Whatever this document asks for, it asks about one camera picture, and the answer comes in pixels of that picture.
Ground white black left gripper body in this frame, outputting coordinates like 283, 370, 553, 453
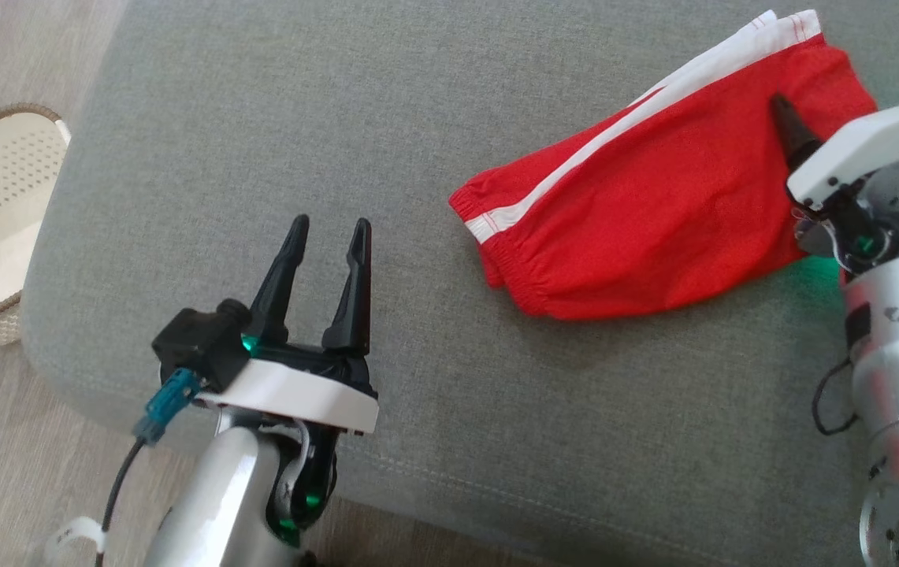
195, 343, 379, 435

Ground white cable label tag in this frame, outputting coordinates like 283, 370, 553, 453
47, 516, 108, 557

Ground red Bulls 23 shorts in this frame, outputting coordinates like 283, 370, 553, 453
449, 9, 879, 321

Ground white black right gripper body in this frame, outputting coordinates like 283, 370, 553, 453
786, 106, 899, 274

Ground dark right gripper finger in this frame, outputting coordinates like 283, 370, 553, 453
770, 93, 823, 170

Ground grey fabric sofa seat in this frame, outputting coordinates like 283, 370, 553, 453
21, 0, 899, 567

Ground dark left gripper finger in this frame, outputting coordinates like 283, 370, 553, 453
321, 218, 373, 357
248, 214, 310, 347

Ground black cable with teal plug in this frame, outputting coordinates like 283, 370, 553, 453
812, 358, 860, 436
97, 369, 202, 567

